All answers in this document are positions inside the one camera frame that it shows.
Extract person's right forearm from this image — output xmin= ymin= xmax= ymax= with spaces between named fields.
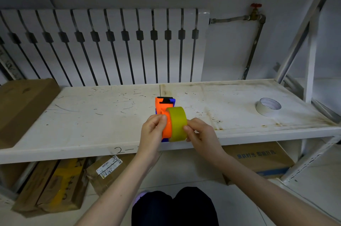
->
xmin=212 ymin=151 xmax=341 ymax=226

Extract white tape roll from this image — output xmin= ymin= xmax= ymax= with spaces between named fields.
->
xmin=255 ymin=97 xmax=282 ymax=117

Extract person's right hand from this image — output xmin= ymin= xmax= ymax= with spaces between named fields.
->
xmin=183 ymin=118 xmax=227 ymax=164

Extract grey metal pipe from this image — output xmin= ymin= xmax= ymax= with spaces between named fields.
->
xmin=209 ymin=14 xmax=266 ymax=80

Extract grey metal rails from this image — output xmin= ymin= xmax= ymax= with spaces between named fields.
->
xmin=274 ymin=63 xmax=341 ymax=124

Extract white radiator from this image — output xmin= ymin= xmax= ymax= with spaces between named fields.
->
xmin=0 ymin=8 xmax=211 ymax=87

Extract person's left forearm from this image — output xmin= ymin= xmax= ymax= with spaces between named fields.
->
xmin=75 ymin=153 xmax=162 ymax=226

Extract large brown cardboard box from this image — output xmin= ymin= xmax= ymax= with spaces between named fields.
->
xmin=0 ymin=78 xmax=61 ymax=150

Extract cardboard box with blue print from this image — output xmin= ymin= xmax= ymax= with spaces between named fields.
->
xmin=222 ymin=142 xmax=296 ymax=185

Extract lilac shoe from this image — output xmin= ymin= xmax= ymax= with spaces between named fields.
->
xmin=132 ymin=191 xmax=150 ymax=205

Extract white metal shelf rack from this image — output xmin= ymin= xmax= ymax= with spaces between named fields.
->
xmin=0 ymin=0 xmax=341 ymax=184

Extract cardboard box with yellow tape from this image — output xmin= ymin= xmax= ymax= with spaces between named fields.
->
xmin=37 ymin=157 xmax=90 ymax=212

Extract cardboard box with white label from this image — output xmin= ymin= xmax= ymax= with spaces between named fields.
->
xmin=85 ymin=154 xmax=137 ymax=197

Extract person's black trousers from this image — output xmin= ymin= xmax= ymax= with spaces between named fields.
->
xmin=131 ymin=186 xmax=220 ymax=226

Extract orange and blue tape dispenser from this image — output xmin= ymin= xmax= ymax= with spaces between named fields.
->
xmin=155 ymin=96 xmax=176 ymax=143

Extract yellow tape roll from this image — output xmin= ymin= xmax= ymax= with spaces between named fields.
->
xmin=166 ymin=106 xmax=188 ymax=143

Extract long brown cardboard box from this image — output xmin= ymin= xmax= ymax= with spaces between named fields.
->
xmin=12 ymin=160 xmax=59 ymax=213

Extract person's left hand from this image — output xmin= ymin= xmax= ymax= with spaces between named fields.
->
xmin=138 ymin=113 xmax=168 ymax=161

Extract brass valve with red handle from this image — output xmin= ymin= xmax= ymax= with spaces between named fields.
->
xmin=250 ymin=3 xmax=263 ymax=21

